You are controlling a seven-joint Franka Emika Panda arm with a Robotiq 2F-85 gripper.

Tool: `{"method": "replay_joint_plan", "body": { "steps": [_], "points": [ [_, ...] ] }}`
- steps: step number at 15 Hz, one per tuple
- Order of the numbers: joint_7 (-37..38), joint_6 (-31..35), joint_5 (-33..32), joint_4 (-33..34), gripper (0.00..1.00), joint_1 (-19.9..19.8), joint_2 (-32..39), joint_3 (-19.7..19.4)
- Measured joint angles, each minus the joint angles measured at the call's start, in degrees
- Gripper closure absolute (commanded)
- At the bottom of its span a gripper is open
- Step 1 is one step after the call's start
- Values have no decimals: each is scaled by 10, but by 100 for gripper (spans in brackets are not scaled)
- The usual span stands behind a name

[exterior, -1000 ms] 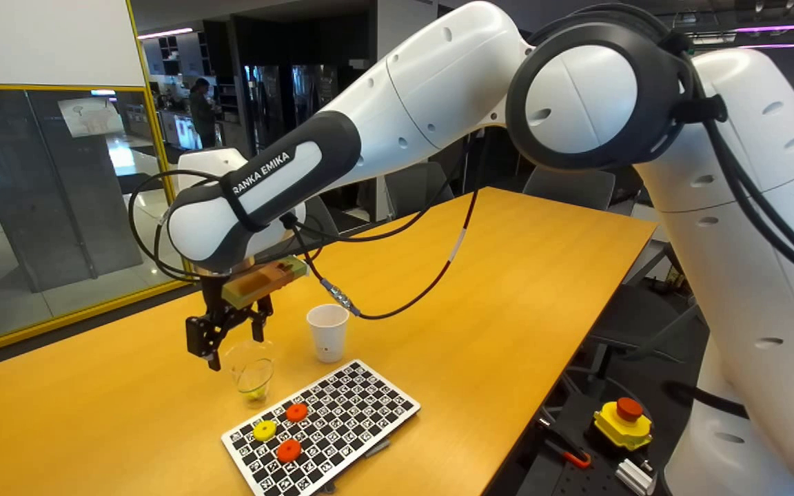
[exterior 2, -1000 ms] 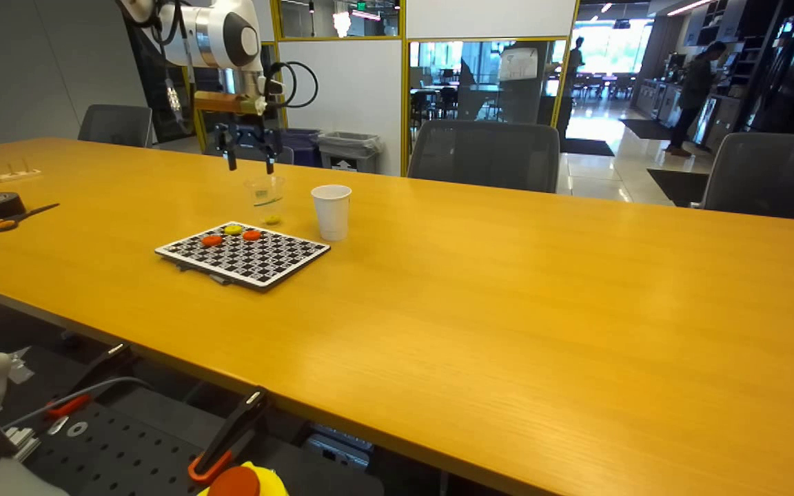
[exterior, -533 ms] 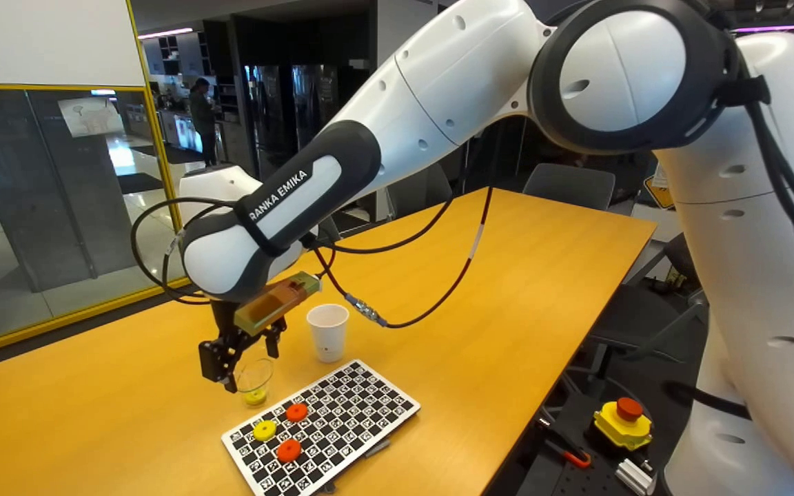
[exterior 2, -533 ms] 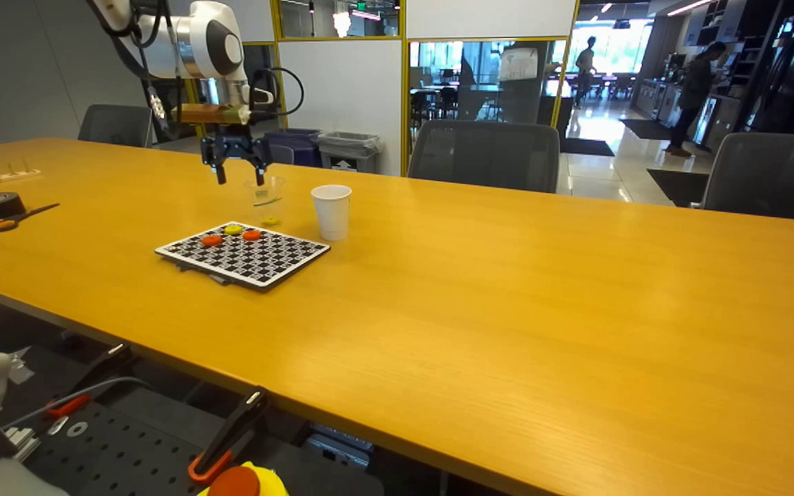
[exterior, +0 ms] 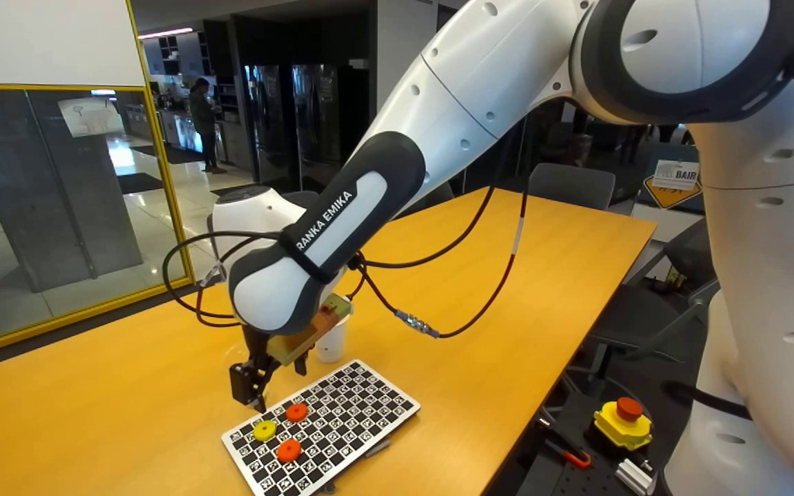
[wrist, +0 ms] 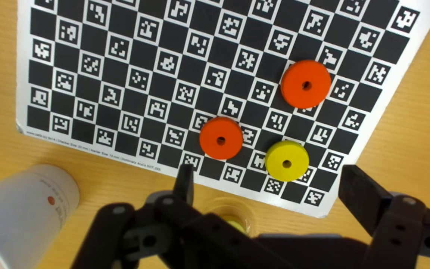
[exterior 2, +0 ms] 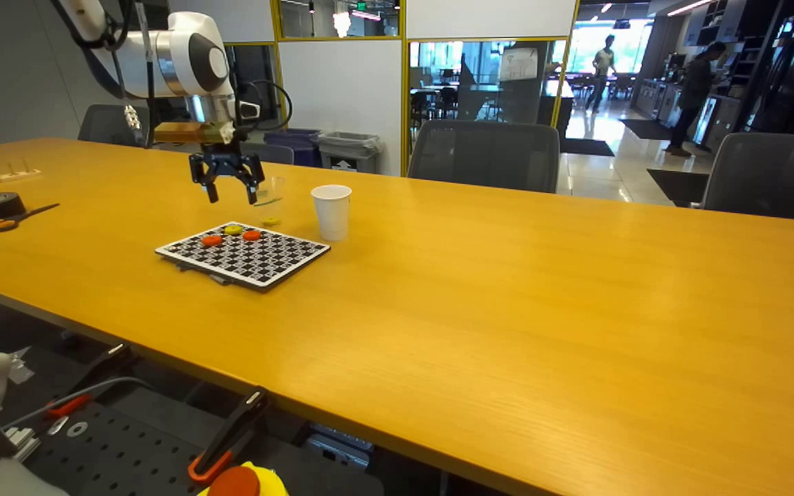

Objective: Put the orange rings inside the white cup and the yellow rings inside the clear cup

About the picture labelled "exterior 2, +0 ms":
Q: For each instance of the grey support under board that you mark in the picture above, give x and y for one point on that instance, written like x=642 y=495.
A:
x=221 y=276

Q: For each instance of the black white checkerboard marker board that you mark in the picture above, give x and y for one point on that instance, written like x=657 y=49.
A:
x=261 y=263

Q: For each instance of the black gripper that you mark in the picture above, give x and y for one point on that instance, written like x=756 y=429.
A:
x=225 y=163

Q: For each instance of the grey waste bin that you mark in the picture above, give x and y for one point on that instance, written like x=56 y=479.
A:
x=352 y=152

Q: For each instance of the white paper cup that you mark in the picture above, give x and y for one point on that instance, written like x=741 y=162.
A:
x=333 y=217

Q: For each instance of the dark blue waste bin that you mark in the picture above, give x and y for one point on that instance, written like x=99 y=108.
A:
x=292 y=147

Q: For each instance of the dark grey office chair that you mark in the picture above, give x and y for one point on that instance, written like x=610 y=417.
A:
x=485 y=155
x=108 y=125
x=774 y=174

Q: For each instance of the person in dark jacket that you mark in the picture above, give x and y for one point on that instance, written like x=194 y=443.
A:
x=695 y=93

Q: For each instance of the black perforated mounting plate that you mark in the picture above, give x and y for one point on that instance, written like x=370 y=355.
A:
x=111 y=455

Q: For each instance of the black glass door cabinets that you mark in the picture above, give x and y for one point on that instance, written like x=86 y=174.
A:
x=792 y=74

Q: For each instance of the clear plastic cup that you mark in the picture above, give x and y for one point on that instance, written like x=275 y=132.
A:
x=272 y=210

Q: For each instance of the yellow red emergency stop button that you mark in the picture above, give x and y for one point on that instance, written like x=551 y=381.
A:
x=242 y=484

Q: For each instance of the person in light shirt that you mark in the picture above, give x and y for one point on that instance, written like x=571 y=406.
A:
x=604 y=64

